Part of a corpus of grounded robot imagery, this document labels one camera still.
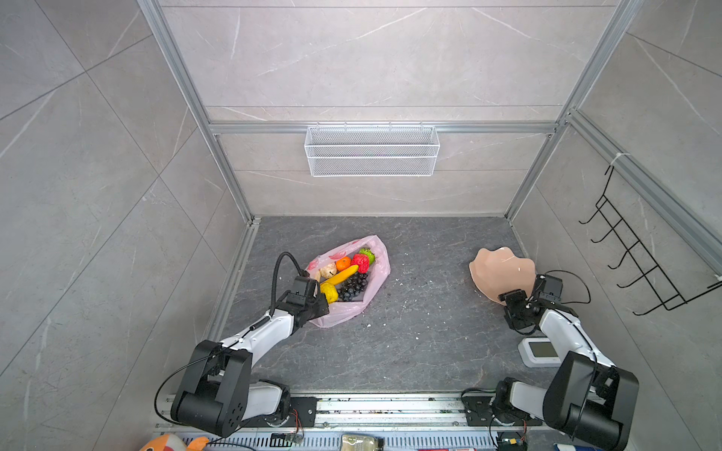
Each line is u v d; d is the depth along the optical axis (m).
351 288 0.93
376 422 0.73
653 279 0.65
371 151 1.01
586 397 0.43
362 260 0.95
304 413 0.73
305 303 0.70
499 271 1.01
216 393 0.41
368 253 1.00
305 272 0.82
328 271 0.95
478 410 0.73
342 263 0.98
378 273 0.97
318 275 0.95
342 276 0.95
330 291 0.90
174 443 0.64
